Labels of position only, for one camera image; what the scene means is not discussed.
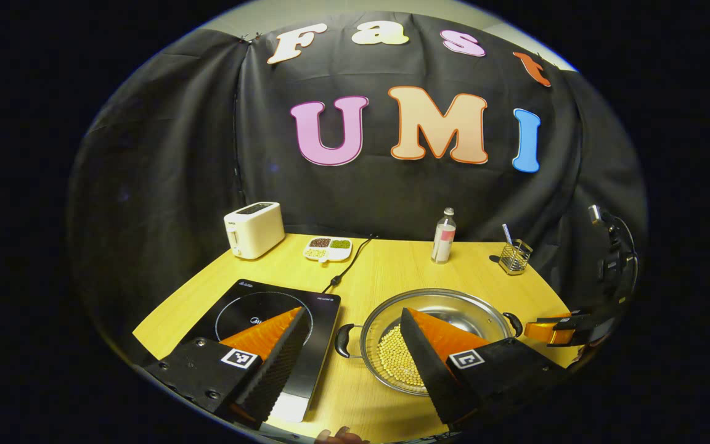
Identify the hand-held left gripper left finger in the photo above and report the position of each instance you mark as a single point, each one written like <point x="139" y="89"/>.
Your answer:
<point x="281" y="370"/>

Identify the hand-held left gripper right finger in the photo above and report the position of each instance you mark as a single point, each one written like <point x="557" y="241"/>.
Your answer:
<point x="423" y="364"/>

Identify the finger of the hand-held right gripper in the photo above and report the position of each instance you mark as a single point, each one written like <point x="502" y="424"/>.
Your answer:
<point x="552" y="332"/>

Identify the pile of soybeans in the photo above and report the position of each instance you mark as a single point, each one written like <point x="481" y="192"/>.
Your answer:
<point x="395" y="357"/>

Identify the stainless steel pot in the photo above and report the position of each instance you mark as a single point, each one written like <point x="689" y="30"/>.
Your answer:
<point x="453" y="308"/>

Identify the black induction cooktop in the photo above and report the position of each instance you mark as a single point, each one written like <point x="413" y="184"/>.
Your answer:
<point x="250" y="296"/>

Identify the white straw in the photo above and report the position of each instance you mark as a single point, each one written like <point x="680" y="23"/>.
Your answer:
<point x="506" y="233"/>

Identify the clear bottle with pink label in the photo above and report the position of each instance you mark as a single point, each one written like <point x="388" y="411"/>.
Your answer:
<point x="443" y="243"/>

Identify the white divided dish of beans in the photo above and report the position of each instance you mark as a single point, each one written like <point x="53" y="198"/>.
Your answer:
<point x="330" y="256"/>

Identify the white toaster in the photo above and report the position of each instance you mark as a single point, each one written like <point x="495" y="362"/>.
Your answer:
<point x="256" y="231"/>

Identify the black backdrop cloth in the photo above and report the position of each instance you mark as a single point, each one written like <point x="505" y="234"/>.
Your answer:
<point x="176" y="185"/>

